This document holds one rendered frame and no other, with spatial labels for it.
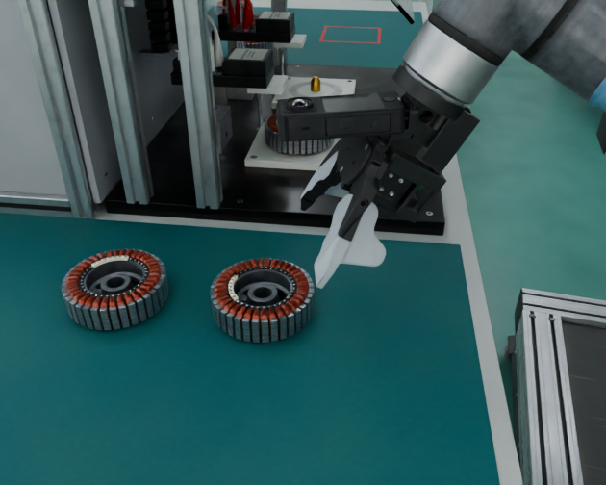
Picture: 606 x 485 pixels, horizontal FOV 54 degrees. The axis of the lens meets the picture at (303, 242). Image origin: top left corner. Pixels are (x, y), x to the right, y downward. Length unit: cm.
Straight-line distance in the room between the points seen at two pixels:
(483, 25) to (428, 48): 5
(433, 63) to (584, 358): 109
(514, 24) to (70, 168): 58
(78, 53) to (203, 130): 18
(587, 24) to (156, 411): 49
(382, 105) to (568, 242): 182
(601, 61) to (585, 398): 99
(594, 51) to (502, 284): 154
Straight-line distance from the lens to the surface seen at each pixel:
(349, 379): 59
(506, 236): 227
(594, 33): 53
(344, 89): 120
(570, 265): 219
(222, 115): 97
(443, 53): 52
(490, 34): 52
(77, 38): 81
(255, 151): 94
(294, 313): 61
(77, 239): 83
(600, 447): 135
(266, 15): 116
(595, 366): 151
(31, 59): 82
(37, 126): 85
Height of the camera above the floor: 118
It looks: 34 degrees down
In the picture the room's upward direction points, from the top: straight up
